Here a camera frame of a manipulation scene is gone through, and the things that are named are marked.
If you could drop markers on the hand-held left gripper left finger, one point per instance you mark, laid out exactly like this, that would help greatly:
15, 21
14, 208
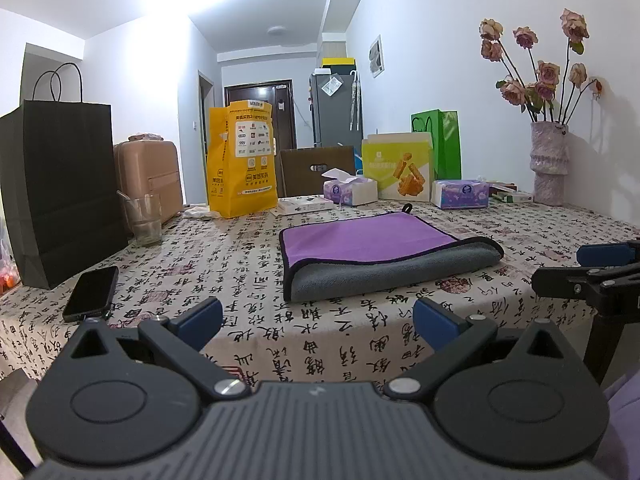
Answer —
201, 318

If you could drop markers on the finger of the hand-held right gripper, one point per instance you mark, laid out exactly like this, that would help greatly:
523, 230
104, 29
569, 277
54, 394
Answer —
602, 253
575, 284

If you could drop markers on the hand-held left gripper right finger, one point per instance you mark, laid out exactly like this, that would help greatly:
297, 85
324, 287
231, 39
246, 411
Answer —
434, 321

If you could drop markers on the purple and grey towel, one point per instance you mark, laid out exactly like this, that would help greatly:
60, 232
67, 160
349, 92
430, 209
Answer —
365, 247

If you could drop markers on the crumpled white tissue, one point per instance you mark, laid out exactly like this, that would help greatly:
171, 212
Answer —
200, 211

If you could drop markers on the pale textured vase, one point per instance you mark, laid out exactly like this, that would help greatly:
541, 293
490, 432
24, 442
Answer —
549, 160

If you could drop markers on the small green and white box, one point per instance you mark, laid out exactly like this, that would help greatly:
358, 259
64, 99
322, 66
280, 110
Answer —
510, 194

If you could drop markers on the black smartphone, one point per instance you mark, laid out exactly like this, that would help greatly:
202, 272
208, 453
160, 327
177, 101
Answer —
91, 292

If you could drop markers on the clear drinking glass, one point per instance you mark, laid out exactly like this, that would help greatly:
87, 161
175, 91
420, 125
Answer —
143, 220

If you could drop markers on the purple tissue pack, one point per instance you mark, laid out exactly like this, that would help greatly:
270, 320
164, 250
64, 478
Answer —
460, 193

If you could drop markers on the pink suitcase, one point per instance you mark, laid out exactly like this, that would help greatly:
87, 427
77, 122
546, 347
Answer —
150, 175

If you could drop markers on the person's purple clothing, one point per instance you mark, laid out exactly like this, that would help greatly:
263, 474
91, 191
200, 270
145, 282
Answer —
622, 430

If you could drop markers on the flat white box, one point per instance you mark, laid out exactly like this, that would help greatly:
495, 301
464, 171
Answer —
305, 205

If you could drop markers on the green and white snack box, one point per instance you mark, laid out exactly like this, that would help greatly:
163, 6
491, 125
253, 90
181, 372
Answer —
397, 170

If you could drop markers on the open purple tissue box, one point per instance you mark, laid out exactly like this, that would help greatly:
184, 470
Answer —
349, 190

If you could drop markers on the yellow printed bag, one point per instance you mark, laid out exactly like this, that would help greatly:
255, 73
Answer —
241, 160

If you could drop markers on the green paper bag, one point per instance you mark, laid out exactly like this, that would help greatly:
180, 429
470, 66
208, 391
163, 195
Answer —
441, 142

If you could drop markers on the dried pink roses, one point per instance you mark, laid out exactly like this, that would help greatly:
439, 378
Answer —
542, 80

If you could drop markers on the brown chair back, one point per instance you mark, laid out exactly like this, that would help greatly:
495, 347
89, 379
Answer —
315, 165

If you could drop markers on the black paper bag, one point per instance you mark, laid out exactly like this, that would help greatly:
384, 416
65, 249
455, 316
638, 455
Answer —
55, 190

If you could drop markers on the plastic bag with orange items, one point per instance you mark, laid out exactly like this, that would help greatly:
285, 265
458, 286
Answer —
5, 272

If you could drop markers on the dark wooden door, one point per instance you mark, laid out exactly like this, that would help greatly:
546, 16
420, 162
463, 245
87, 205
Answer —
260, 110

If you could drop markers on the grey refrigerator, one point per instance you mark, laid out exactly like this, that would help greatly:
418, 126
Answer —
332, 110

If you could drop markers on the white folded umbrella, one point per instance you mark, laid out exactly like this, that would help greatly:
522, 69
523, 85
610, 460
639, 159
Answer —
355, 100

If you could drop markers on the yellow and black box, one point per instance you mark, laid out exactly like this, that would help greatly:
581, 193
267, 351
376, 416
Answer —
339, 63

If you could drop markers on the round ceiling lamp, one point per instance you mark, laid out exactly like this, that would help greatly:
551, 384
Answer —
276, 31

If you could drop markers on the framed wall picture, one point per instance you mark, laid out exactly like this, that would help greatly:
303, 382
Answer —
376, 55

